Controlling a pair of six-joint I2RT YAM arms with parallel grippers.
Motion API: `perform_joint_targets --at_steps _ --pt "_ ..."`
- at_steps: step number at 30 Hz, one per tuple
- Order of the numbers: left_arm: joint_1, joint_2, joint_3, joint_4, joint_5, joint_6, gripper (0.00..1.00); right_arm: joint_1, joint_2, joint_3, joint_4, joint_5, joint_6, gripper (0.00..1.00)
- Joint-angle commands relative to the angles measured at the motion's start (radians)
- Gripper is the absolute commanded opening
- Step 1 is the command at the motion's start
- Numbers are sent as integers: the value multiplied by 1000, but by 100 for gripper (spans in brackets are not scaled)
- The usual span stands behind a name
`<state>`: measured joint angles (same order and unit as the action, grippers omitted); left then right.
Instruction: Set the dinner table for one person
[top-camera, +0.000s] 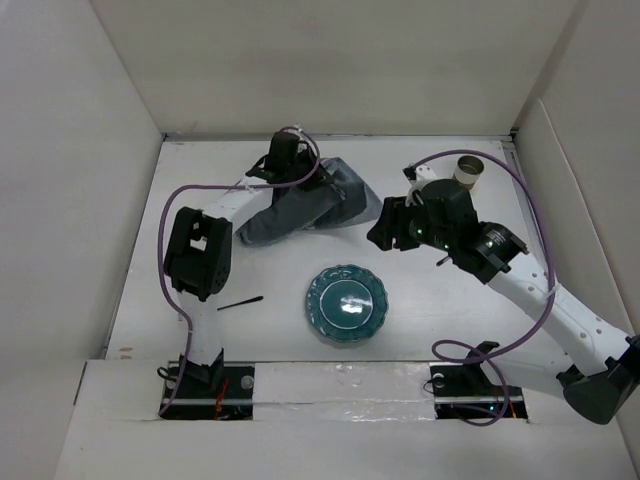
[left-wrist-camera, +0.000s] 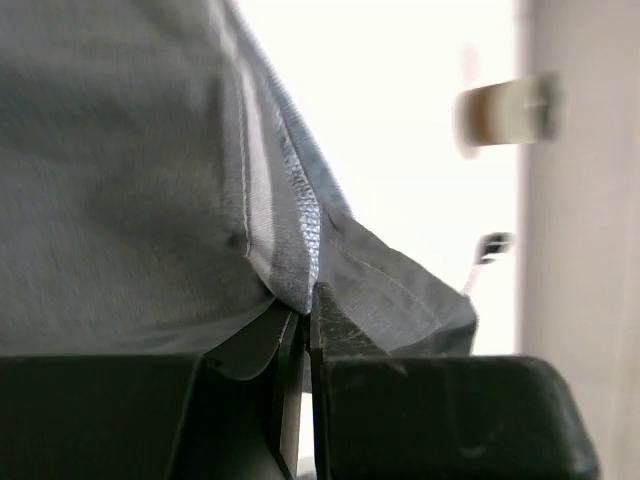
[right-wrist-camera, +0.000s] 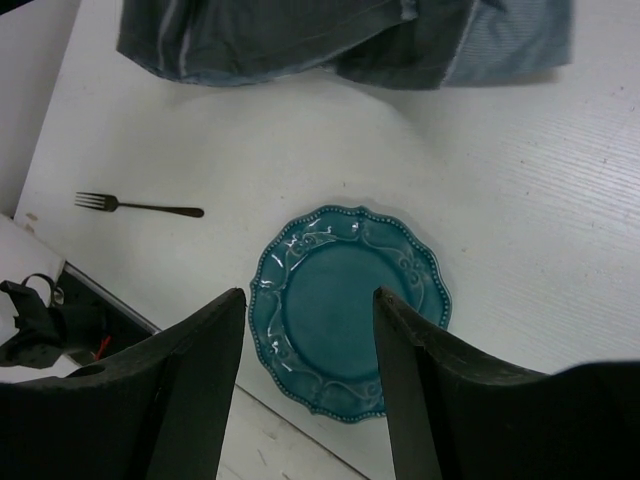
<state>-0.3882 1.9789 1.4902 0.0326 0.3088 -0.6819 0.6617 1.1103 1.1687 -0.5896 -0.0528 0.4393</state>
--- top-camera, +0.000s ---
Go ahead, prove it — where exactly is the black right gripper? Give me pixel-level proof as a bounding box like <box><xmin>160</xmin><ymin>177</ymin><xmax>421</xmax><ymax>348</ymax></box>
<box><xmin>365</xmin><ymin>193</ymin><xmax>454</xmax><ymax>252</ymax></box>

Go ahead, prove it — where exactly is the grey cloth placemat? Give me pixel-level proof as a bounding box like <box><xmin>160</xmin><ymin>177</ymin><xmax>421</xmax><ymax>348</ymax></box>
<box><xmin>237</xmin><ymin>157</ymin><xmax>382</xmax><ymax>247</ymax></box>

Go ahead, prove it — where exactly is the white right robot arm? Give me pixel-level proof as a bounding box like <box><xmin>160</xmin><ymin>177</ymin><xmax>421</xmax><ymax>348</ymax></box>
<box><xmin>367</xmin><ymin>179</ymin><xmax>639</xmax><ymax>425</ymax></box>

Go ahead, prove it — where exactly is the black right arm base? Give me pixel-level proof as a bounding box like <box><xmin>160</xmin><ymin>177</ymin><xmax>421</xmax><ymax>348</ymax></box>
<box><xmin>421</xmin><ymin>355</ymin><xmax>528</xmax><ymax>427</ymax></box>

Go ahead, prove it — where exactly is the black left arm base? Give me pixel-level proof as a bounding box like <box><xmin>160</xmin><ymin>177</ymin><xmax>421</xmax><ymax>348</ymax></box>
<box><xmin>156</xmin><ymin>350</ymin><xmax>256</xmax><ymax>421</ymax></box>

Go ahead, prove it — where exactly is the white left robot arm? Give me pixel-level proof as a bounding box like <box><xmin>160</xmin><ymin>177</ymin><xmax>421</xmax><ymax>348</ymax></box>
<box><xmin>159</xmin><ymin>128</ymin><xmax>358</xmax><ymax>397</ymax></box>

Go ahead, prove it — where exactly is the teal ceramic plate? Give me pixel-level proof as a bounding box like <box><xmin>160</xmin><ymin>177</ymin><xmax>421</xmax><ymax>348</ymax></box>
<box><xmin>305</xmin><ymin>264</ymin><xmax>389</xmax><ymax>343</ymax></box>

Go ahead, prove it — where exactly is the brown paper cup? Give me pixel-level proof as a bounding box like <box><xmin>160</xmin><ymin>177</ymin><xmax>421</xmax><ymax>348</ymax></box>
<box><xmin>452</xmin><ymin>155</ymin><xmax>485</xmax><ymax>190</ymax></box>

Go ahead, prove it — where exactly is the black fork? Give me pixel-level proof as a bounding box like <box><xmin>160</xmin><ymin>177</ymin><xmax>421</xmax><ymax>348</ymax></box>
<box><xmin>217</xmin><ymin>295</ymin><xmax>264</xmax><ymax>311</ymax></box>

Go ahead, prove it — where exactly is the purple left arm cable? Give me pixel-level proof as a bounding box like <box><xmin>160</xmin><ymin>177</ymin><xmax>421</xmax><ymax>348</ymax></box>
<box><xmin>158</xmin><ymin>127</ymin><xmax>321</xmax><ymax>416</ymax></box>

